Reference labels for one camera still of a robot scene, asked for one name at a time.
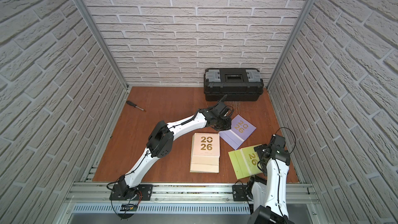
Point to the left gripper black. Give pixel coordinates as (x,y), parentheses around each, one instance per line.
(222,122)

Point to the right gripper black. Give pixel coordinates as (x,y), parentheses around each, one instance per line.
(261,150)

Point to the green calendar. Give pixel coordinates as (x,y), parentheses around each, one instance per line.
(244,162)

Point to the purple calendar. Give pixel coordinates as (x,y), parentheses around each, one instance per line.
(240,131)

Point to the pink calendar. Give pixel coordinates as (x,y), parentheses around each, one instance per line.
(205,153)

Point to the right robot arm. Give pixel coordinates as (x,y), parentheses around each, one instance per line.
(269,195)

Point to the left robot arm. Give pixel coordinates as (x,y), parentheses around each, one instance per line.
(160,144)

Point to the black plastic toolbox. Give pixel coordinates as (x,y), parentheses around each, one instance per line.
(235,84)

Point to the aluminium mounting rail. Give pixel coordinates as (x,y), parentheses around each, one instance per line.
(96,192)

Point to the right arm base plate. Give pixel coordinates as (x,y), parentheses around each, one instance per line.
(240,193)

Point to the black handled screwdriver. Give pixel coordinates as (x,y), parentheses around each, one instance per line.
(130,103)

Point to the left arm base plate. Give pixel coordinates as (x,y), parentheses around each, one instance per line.
(143,192)

